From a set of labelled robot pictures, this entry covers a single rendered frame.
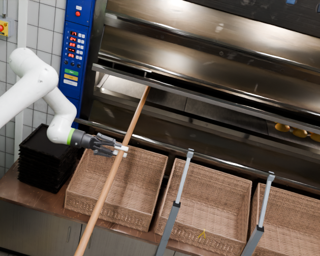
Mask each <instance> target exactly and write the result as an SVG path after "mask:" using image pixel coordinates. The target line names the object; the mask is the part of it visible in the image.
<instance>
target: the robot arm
mask: <svg viewBox="0 0 320 256"><path fill-rule="evenodd" d="M9 65H10V68H11V69H12V70H13V71H14V73H15V74H16V75H17V76H18V77H19V78H20V80H19V81H18V82H17V83H16V84H15V85H13V86H12V87H11V88H10V89H9V90H8V91H7V92H5V93H4V94H3V95H2V96H1V97H0V129H1V128H2V127H3V126H4V125H5V124H7V123H8V122H9V121H10V120H11V119H13V118H14V117H15V116H16V115H18V114H19V113H20V112H21V111H23V110H24V109H25V108H27V107H28V106H29V105H31V104H32V103H34V102H35V101H37V100H38V99H40V98H42V99H43V100H44V101H45V102H46V103H47V104H48V105H49V106H50V107H51V109H52V110H53V111H54V112H55V115H54V118H53V120H52V122H51V124H50V126H49V127H48V129H47V137H48V139H49V140H50V141H51V142H53V143H59V144H66V145H70V146H73V147H77V148H82V147H83V148H86V149H91V150H93V152H94V155H101V156H106V157H112V156H113V155H115V156H117V154H118V152H119V151H117V150H114V151H113V150H110V149H108V148H106V147H103V146H102V145H107V146H114V148H116V149H120V150H123V151H128V147H125V146H122V145H121V144H118V143H116V141H115V139H113V138H110V137H107V136H104V135H102V134H101V133H98V134H97V135H96V136H92V135H89V134H86V132H85V131H81V130H77V129H74V128H71V125H72V123H73V121H74V119H75V117H76V114H77V110H76V107H75V106H74V105H73V104H72V103H71V102H70V101H69V100H68V99H67V98H66V97H65V96H64V94H63V93H62V92H61V91H60V90H59V88H58V87H57V84H58V74H57V72H56V70H55V69H54V68H53V67H52V66H50V65H48V64H46V63H45V62H43V61H42V60H41V59H39V58H38V57H37V56H36V55H35V53H34V52H32V51H31V50H30V49H27V48H17V49H15V50H14V51H12V53H11V54H10V56H9ZM99 138H100V139H101V140H100V139H99Z"/></svg>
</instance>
